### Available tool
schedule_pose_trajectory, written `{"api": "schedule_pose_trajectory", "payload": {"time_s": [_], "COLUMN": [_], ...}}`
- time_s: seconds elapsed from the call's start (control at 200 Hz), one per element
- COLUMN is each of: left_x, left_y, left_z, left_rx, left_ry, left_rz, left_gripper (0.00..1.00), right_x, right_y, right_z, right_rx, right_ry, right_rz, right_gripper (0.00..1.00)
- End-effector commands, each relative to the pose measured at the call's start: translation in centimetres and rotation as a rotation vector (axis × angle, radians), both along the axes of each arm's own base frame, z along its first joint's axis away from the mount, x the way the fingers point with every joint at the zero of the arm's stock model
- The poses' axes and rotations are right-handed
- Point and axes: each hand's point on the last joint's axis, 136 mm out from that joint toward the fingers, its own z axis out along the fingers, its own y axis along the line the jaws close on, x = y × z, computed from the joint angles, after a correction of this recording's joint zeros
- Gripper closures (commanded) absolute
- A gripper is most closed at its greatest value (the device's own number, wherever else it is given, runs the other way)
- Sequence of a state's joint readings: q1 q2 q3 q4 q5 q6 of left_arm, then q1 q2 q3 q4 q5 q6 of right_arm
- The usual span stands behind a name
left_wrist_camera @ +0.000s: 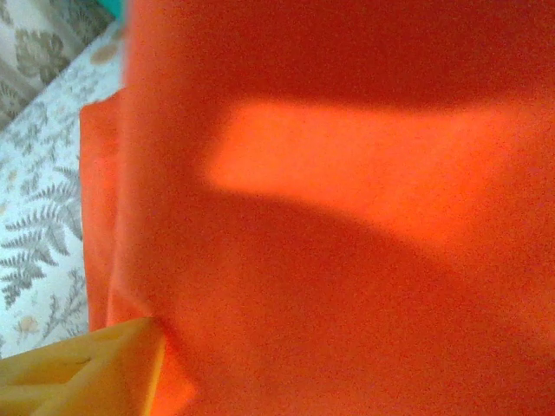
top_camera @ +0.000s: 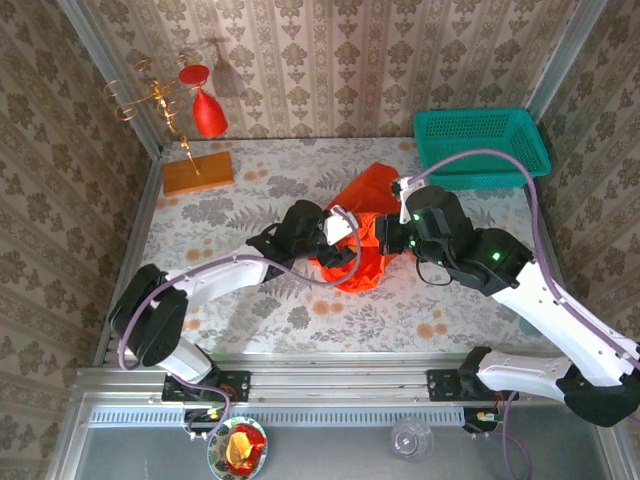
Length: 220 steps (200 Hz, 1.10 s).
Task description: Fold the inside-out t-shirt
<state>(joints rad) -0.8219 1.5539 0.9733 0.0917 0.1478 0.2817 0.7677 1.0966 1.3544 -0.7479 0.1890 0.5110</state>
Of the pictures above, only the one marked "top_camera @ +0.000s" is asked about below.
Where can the clear plastic cup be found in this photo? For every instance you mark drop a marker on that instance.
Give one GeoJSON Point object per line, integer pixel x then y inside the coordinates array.
{"type": "Point", "coordinates": [412, 440]}

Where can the patterned small bowl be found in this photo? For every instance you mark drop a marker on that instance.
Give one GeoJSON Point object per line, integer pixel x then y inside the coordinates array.
{"type": "Point", "coordinates": [217, 450]}

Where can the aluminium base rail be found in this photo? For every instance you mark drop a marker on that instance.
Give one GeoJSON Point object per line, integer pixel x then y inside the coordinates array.
{"type": "Point", "coordinates": [340, 380]}

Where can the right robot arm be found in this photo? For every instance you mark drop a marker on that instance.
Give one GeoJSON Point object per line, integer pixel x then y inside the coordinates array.
{"type": "Point", "coordinates": [550, 320]}

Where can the wooden base block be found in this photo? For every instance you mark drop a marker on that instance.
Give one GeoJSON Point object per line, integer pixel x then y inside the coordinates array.
{"type": "Point", "coordinates": [210, 175]}

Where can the orange t-shirt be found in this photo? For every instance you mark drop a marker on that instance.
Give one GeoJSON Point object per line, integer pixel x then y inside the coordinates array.
{"type": "Point", "coordinates": [367, 187]}

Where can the pale green glass object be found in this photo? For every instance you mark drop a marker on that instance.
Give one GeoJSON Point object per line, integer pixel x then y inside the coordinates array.
{"type": "Point", "coordinates": [530, 325]}

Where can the red gold foil wrapper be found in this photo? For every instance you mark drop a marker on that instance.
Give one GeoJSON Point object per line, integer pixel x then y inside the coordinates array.
{"type": "Point", "coordinates": [242, 447]}

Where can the teal plastic basket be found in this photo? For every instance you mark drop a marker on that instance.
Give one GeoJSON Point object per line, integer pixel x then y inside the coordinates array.
{"type": "Point", "coordinates": [450, 130]}

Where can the small black connector board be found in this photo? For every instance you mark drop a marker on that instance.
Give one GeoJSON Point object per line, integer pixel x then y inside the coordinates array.
{"type": "Point", "coordinates": [200, 416]}
{"type": "Point", "coordinates": [475, 422]}

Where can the aluminium frame post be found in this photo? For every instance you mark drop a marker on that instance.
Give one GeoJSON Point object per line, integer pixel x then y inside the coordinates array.
{"type": "Point", "coordinates": [115, 75]}
{"type": "Point", "coordinates": [565, 60]}

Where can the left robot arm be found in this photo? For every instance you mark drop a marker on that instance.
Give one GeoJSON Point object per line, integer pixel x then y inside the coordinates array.
{"type": "Point", "coordinates": [220, 277]}

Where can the red wine glass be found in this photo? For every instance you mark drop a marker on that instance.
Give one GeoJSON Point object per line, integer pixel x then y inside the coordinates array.
{"type": "Point", "coordinates": [209, 117]}

